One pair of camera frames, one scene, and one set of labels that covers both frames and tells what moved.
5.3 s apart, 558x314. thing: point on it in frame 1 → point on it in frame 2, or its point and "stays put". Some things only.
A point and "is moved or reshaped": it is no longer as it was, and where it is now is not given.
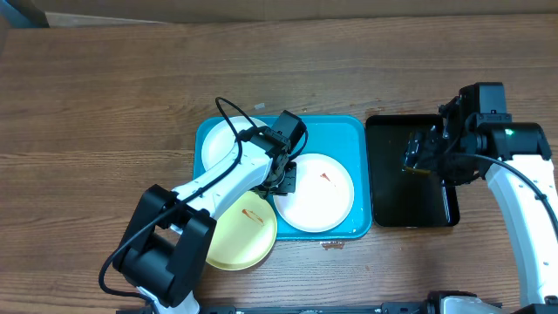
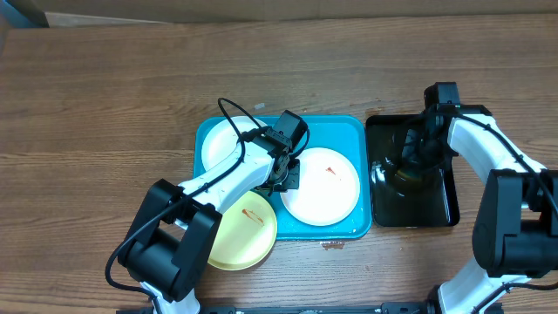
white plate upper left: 221,140 stays put
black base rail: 408,308 stays put
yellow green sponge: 414,170 is moved or reshaped
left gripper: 289,185 stays put
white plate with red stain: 323,197 is moved or reshaped
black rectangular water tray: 400,198 stays put
